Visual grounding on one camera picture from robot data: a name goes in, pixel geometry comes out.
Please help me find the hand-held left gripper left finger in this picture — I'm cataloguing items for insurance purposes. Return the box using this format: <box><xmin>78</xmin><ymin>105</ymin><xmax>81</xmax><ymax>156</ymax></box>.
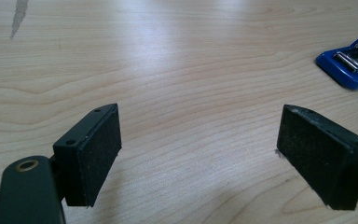
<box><xmin>52</xmin><ymin>103</ymin><xmax>123</xmax><ymax>208</ymax></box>

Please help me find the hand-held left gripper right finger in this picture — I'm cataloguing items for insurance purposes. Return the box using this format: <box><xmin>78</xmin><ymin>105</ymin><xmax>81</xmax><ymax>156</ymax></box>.
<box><xmin>276</xmin><ymin>104</ymin><xmax>358</xmax><ymax>211</ymax></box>

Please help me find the blue stapler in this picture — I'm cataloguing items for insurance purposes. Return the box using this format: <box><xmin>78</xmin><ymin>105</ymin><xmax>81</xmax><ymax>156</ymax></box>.
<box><xmin>314</xmin><ymin>29</ymin><xmax>358</xmax><ymax>91</ymax></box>

